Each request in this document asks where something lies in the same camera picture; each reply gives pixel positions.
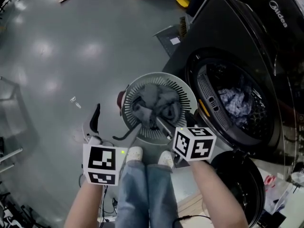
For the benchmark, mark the white checked clothes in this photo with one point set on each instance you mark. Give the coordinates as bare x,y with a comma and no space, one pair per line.
235,103

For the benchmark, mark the light wooden board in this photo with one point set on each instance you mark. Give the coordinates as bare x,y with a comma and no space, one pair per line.
192,203

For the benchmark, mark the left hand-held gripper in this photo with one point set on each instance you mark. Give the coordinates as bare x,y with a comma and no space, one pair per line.
101,160

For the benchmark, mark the person's left white shoe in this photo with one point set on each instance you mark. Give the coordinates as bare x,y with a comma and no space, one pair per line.
135,154

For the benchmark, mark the person's right white shoe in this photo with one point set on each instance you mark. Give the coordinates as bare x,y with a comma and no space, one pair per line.
166,159

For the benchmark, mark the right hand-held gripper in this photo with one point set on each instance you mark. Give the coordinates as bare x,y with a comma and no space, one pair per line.
197,146

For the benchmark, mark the person's left forearm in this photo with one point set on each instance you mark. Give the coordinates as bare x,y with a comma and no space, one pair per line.
85,205

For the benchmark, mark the black washing machine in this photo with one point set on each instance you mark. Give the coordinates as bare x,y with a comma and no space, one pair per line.
237,32

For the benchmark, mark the person's blue jeans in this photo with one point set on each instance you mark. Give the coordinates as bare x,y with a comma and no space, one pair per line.
133,198

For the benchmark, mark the person's right forearm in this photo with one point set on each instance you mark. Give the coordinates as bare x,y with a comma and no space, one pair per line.
218,198

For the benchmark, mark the small white plastic scrap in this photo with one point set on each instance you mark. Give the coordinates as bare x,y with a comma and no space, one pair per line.
75,102

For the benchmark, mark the person's white shoe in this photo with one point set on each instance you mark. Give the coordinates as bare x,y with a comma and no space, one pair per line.
166,159
135,154

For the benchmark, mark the grey-green plastic laundry basket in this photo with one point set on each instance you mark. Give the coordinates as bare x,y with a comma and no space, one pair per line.
187,96

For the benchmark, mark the grey dustpan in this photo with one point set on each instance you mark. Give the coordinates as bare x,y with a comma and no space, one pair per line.
169,40

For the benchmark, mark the black round washing machine door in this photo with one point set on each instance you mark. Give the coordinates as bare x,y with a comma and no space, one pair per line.
242,186

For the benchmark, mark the dark grey clothes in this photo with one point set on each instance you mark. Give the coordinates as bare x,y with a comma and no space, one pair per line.
154,98

